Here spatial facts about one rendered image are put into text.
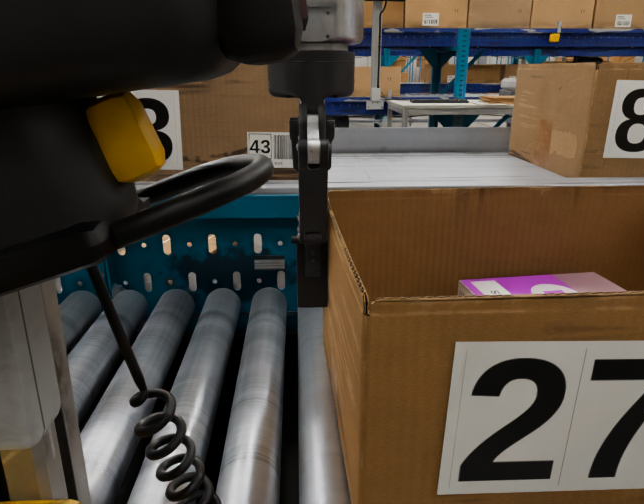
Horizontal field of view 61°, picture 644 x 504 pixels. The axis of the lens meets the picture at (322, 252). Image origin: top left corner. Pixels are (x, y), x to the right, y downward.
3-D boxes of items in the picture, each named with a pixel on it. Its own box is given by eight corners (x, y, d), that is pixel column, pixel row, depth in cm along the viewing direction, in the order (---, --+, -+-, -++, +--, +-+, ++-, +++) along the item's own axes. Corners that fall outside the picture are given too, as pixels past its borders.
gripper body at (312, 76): (269, 50, 51) (272, 151, 54) (264, 47, 43) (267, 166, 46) (350, 50, 51) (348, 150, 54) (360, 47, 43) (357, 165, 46)
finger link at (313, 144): (325, 96, 47) (329, 98, 42) (325, 157, 49) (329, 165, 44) (297, 96, 47) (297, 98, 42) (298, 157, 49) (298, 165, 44)
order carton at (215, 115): (46, 187, 78) (25, 61, 73) (111, 156, 106) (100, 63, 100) (322, 185, 80) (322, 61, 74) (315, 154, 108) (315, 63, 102)
